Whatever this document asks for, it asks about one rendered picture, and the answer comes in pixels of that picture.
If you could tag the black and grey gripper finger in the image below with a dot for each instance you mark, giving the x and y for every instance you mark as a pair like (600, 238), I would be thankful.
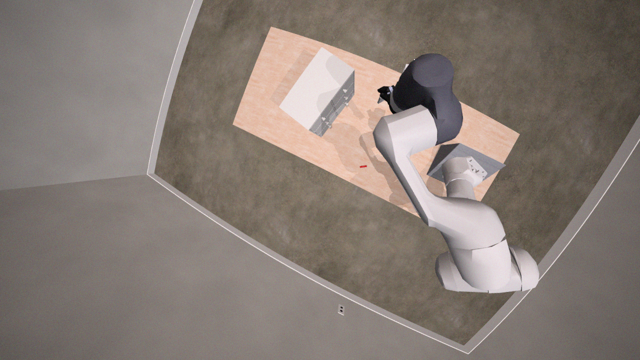
(385, 93)

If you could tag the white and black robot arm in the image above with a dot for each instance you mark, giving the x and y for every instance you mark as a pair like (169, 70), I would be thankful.
(428, 114)

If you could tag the grey chest of drawers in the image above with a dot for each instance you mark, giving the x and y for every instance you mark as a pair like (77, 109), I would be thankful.
(316, 87)

